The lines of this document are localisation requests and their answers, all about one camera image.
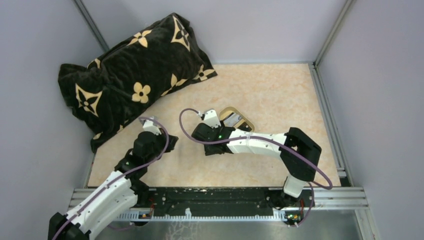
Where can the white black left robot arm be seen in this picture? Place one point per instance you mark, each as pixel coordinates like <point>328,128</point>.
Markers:
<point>121,191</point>

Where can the aluminium right side rail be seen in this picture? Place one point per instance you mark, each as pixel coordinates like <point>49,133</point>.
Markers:
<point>335,142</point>

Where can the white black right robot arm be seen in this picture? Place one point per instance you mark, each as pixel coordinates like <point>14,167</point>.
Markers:
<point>299,153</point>

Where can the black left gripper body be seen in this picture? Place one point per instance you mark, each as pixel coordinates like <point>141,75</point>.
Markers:
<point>164,142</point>

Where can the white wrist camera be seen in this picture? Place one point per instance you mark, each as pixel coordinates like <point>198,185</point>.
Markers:
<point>210,118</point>
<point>149,124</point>

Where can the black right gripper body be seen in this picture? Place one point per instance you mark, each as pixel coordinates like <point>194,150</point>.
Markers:
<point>201,133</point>

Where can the beige oval card holder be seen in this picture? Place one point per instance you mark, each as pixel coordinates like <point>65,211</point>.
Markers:
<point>224,112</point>

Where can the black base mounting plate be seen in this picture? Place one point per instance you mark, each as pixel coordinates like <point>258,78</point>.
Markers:
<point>227,203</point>

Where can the black floral pillow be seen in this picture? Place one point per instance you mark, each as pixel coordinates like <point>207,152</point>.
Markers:
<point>117,87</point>

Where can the aluminium frame rail front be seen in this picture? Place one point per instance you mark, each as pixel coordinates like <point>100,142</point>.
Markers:
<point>336,199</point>

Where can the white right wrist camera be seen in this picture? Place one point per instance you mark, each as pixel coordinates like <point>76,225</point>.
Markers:
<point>210,118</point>

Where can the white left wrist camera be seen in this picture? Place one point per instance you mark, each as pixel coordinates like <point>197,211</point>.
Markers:
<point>149,124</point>

